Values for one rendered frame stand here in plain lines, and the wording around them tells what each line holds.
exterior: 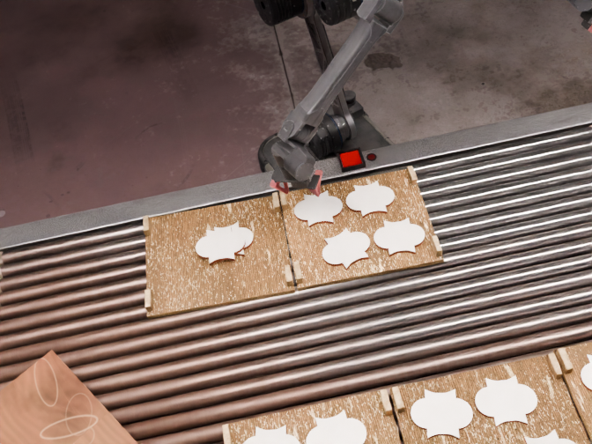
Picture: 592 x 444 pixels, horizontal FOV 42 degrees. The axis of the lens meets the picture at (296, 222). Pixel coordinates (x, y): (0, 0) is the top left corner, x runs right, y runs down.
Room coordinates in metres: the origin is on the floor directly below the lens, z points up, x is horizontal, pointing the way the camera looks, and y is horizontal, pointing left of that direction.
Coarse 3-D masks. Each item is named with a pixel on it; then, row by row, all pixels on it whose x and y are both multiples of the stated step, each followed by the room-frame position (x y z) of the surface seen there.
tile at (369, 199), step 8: (376, 184) 1.49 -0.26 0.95; (352, 192) 1.48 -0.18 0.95; (360, 192) 1.47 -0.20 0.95; (368, 192) 1.47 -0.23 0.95; (376, 192) 1.46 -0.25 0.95; (384, 192) 1.46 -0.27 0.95; (392, 192) 1.45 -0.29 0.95; (352, 200) 1.45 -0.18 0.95; (360, 200) 1.44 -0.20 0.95; (368, 200) 1.44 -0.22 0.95; (376, 200) 1.43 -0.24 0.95; (384, 200) 1.43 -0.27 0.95; (392, 200) 1.42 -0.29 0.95; (352, 208) 1.42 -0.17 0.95; (360, 208) 1.41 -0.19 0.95; (368, 208) 1.41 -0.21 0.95; (376, 208) 1.40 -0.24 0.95; (384, 208) 1.40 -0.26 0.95
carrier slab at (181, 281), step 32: (160, 224) 1.49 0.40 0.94; (192, 224) 1.47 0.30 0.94; (224, 224) 1.45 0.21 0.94; (256, 224) 1.43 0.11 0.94; (160, 256) 1.37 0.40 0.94; (192, 256) 1.35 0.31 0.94; (256, 256) 1.31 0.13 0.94; (288, 256) 1.29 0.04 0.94; (160, 288) 1.26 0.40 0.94; (192, 288) 1.24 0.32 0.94; (224, 288) 1.22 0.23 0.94; (256, 288) 1.21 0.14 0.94; (288, 288) 1.19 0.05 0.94
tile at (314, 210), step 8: (304, 200) 1.48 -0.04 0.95; (312, 200) 1.47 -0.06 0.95; (320, 200) 1.47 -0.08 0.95; (328, 200) 1.46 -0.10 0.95; (336, 200) 1.46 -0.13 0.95; (296, 208) 1.45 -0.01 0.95; (304, 208) 1.45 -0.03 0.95; (312, 208) 1.44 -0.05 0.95; (320, 208) 1.44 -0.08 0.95; (328, 208) 1.43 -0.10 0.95; (336, 208) 1.43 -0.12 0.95; (296, 216) 1.43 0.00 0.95; (304, 216) 1.42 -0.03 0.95; (312, 216) 1.42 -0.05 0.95; (320, 216) 1.41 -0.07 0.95; (328, 216) 1.40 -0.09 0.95; (336, 216) 1.41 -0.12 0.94; (312, 224) 1.39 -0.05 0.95
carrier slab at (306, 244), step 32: (288, 192) 1.53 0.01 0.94; (320, 192) 1.51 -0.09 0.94; (416, 192) 1.45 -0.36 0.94; (288, 224) 1.41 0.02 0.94; (320, 224) 1.39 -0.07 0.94; (352, 224) 1.37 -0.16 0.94; (416, 224) 1.33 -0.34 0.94; (320, 256) 1.28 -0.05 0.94; (384, 256) 1.24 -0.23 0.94; (416, 256) 1.22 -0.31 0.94
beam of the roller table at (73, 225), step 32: (480, 128) 1.68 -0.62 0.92; (512, 128) 1.65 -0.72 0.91; (544, 128) 1.63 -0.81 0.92; (576, 128) 1.62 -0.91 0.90; (320, 160) 1.66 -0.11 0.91; (384, 160) 1.61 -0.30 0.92; (416, 160) 1.59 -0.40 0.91; (192, 192) 1.62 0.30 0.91; (224, 192) 1.59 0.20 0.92; (256, 192) 1.57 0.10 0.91; (32, 224) 1.60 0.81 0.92; (64, 224) 1.58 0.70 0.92; (96, 224) 1.56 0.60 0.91; (128, 224) 1.54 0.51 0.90
